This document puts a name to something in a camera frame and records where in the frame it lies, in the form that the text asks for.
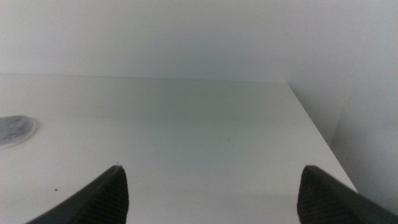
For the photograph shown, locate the round grey cup mat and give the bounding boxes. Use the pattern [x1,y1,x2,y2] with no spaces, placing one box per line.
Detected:
[0,115,37,151]

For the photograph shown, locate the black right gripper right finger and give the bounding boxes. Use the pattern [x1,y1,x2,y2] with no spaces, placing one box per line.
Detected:
[297,165,398,224]

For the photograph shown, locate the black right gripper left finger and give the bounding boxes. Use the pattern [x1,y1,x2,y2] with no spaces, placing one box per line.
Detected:
[25,165,130,224]

